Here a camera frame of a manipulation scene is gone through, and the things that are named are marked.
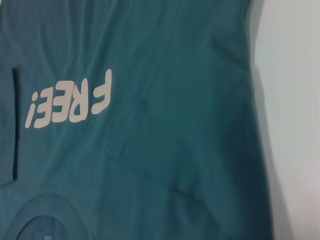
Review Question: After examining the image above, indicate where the teal blue FREE t-shirt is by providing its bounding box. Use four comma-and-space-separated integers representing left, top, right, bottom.
0, 0, 278, 240

